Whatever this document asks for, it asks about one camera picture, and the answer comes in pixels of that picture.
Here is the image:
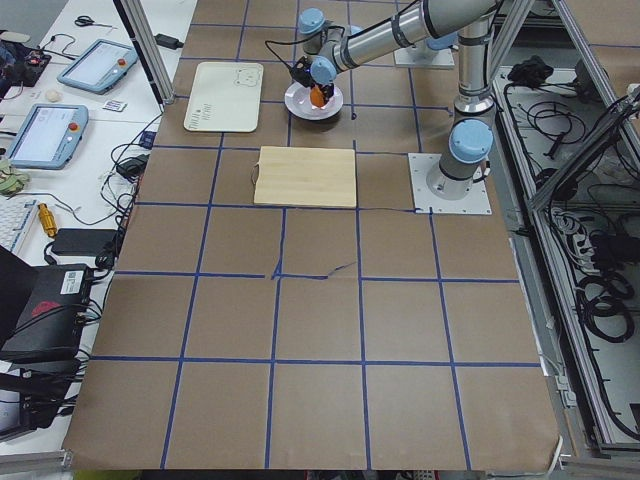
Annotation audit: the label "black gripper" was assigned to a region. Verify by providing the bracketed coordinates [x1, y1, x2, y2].
[291, 56, 334, 106]

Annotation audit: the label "orange fruit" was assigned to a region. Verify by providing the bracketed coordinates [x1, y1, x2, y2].
[309, 85, 324, 108]

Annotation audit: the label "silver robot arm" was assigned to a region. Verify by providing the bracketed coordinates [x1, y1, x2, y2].
[413, 31, 458, 51]
[287, 1, 502, 128]

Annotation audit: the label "cream bear tray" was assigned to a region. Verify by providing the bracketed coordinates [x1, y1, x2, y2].
[183, 62, 264, 133]

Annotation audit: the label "white round plate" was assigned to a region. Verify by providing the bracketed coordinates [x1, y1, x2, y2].
[284, 80, 345, 122]

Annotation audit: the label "bamboo cutting board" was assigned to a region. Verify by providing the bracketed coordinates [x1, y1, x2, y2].
[254, 146, 357, 208]

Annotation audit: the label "black power adapter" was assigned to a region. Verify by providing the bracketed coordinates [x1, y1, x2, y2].
[154, 33, 184, 50]

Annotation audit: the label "small printed card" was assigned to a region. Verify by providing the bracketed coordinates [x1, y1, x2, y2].
[103, 100, 127, 112]

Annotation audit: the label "far blue teach pendant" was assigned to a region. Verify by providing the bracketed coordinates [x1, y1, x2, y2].
[57, 39, 138, 94]

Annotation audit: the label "blue teach pendant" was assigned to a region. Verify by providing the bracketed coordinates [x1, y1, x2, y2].
[7, 104, 89, 170]
[57, 39, 138, 94]

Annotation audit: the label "black scissors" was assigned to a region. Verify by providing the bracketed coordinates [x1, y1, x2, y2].
[74, 15, 116, 29]

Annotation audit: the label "cream round lump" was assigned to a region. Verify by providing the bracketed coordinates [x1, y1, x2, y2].
[45, 89, 62, 103]

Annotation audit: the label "near blue teach pendant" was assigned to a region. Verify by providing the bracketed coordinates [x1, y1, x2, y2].
[7, 104, 89, 170]

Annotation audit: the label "black flat power brick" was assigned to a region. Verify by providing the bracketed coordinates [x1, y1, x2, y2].
[51, 228, 116, 256]

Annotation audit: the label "gold metal cylinder tool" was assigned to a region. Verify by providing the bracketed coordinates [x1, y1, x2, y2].
[38, 203, 58, 238]

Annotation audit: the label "green plush toy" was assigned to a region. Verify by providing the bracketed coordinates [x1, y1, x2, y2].
[0, 159, 30, 197]

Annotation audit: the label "white keyboard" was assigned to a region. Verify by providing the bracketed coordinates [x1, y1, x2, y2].
[0, 197, 38, 254]

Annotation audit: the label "black router box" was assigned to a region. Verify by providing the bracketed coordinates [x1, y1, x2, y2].
[1, 260, 93, 364]

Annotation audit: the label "aluminium frame post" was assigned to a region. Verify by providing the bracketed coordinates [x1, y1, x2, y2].
[113, 0, 175, 106]

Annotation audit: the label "metal cable tray frame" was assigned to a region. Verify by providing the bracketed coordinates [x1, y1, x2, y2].
[493, 1, 639, 460]

